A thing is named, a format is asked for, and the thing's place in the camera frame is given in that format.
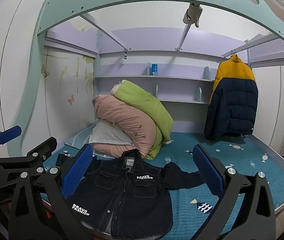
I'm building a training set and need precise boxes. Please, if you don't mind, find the green quilt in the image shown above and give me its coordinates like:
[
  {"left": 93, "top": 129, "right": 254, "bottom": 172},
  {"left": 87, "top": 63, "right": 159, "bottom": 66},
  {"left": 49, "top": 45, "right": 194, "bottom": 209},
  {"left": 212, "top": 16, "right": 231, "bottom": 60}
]
[{"left": 114, "top": 80, "right": 174, "bottom": 160}]

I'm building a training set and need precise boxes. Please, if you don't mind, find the white wardrobe with butterfly print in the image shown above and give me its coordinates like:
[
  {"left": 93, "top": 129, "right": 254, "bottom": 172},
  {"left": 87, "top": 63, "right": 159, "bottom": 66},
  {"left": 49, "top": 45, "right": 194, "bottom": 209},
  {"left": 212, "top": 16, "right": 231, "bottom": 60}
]
[{"left": 41, "top": 46, "right": 97, "bottom": 140}]

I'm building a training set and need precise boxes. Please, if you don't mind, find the red box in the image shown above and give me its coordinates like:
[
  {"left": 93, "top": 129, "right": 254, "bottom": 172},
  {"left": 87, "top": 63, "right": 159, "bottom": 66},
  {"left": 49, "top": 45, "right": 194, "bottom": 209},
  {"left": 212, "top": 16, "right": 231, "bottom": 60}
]
[{"left": 44, "top": 205, "right": 55, "bottom": 221}]

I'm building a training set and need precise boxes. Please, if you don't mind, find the striped blue pillow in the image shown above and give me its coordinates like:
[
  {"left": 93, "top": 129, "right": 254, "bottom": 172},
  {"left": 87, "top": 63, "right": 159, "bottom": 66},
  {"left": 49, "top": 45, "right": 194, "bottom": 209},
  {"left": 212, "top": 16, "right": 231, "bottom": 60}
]
[{"left": 64, "top": 126, "right": 95, "bottom": 147}]

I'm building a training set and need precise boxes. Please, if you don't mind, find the beige cloth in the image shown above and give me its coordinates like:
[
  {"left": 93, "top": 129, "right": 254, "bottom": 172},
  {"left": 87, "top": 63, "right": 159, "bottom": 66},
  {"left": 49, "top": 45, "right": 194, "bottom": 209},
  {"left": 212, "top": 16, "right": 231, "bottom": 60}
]
[{"left": 182, "top": 3, "right": 203, "bottom": 28}]

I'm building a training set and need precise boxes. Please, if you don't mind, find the plain white wardrobe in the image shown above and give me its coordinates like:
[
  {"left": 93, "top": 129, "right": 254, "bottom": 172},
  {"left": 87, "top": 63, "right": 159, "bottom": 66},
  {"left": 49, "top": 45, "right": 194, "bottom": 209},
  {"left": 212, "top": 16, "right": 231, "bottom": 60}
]
[{"left": 249, "top": 64, "right": 284, "bottom": 156}]

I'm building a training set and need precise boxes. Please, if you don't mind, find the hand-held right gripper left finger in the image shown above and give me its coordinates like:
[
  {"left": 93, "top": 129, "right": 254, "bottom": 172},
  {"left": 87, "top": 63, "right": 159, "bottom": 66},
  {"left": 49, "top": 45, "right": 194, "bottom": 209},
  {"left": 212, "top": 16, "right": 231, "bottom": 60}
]
[{"left": 8, "top": 144, "right": 100, "bottom": 240}]

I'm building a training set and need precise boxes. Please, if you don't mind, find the teal quilted bed cover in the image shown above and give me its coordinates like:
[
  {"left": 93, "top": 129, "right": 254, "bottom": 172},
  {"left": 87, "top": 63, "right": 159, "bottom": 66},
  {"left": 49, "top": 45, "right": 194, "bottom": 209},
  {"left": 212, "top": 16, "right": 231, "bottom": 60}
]
[{"left": 42, "top": 127, "right": 284, "bottom": 240}]

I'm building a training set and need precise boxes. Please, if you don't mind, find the pink quilt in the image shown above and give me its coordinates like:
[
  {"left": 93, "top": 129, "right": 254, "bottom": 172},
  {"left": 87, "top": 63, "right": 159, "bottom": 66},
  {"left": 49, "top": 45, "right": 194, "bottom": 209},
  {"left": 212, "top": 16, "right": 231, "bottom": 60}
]
[{"left": 94, "top": 94, "right": 157, "bottom": 159}]

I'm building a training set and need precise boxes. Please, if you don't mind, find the dark denim jacket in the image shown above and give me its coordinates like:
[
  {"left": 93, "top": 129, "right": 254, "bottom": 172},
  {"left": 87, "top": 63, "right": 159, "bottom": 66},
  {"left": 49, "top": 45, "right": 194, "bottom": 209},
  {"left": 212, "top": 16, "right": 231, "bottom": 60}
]
[{"left": 56, "top": 149, "right": 207, "bottom": 240}]

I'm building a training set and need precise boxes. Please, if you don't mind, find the lavender wall shelf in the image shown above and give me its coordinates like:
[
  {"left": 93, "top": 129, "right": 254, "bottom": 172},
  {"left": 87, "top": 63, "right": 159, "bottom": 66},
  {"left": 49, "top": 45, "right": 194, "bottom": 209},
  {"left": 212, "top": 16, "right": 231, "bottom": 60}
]
[{"left": 94, "top": 62, "right": 223, "bottom": 105}]

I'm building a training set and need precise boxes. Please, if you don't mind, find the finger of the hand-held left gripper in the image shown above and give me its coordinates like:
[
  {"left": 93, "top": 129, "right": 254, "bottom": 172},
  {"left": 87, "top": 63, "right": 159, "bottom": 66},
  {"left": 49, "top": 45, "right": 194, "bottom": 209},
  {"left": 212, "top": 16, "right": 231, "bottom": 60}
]
[
  {"left": 0, "top": 126, "right": 23, "bottom": 157},
  {"left": 0, "top": 137, "right": 58, "bottom": 172}
]

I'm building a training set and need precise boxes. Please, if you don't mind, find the mint loft bed frame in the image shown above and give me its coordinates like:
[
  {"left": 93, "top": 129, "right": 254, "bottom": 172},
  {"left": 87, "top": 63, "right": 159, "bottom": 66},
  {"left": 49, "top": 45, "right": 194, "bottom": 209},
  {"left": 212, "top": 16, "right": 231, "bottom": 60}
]
[{"left": 14, "top": 0, "right": 284, "bottom": 140}]

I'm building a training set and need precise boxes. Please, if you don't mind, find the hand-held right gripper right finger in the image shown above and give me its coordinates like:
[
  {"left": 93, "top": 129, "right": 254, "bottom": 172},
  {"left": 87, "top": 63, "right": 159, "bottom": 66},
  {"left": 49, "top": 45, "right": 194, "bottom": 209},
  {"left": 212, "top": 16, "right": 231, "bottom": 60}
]
[{"left": 189, "top": 144, "right": 278, "bottom": 240}]

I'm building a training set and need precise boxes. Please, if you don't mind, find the white pillow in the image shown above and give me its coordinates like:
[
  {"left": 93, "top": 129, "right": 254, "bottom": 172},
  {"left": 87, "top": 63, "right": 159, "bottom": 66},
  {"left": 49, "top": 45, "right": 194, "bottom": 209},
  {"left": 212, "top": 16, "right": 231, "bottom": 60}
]
[{"left": 89, "top": 119, "right": 137, "bottom": 147}]

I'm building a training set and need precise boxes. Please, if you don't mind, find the yellow and navy puffer jacket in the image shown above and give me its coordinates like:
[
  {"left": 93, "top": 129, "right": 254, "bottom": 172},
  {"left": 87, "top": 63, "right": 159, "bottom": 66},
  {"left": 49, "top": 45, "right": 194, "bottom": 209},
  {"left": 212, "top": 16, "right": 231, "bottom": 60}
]
[{"left": 204, "top": 54, "right": 259, "bottom": 140}]

